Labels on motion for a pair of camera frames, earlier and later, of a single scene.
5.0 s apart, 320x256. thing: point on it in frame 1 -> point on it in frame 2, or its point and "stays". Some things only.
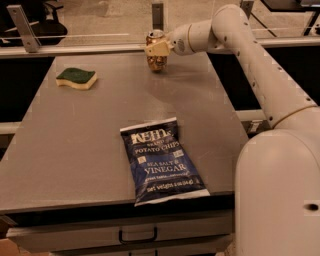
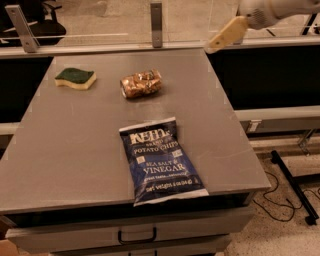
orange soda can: [156, 63] -> [141, 84]
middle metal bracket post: [157, 16] stays
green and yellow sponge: [76, 78] stays
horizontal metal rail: [122, 49] stays
